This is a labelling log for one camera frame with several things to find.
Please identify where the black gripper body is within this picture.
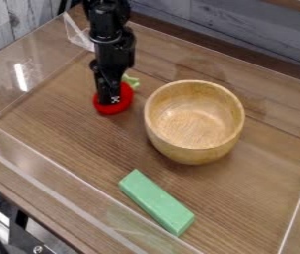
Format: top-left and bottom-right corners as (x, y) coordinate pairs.
(89, 28), (136, 83)

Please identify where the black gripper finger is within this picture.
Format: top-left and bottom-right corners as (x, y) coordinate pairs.
(93, 70), (111, 105)
(103, 75), (120, 105)

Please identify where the red plush strawberry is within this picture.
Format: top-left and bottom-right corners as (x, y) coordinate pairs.
(92, 74), (140, 115)

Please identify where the wooden bowl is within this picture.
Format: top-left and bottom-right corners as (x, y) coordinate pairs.
(143, 80), (244, 165)

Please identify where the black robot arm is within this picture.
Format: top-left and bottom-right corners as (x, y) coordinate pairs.
(82, 0), (136, 105)

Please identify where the clear acrylic front barrier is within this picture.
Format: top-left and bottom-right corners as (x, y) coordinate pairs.
(0, 112), (203, 254)

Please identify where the green rectangular block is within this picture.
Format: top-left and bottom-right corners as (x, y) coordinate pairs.
(117, 169), (195, 237)

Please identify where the clear acrylic corner bracket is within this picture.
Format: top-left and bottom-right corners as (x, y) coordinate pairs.
(62, 13), (94, 52)

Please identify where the black table leg bracket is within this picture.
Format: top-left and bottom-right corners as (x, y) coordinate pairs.
(7, 208), (56, 254)

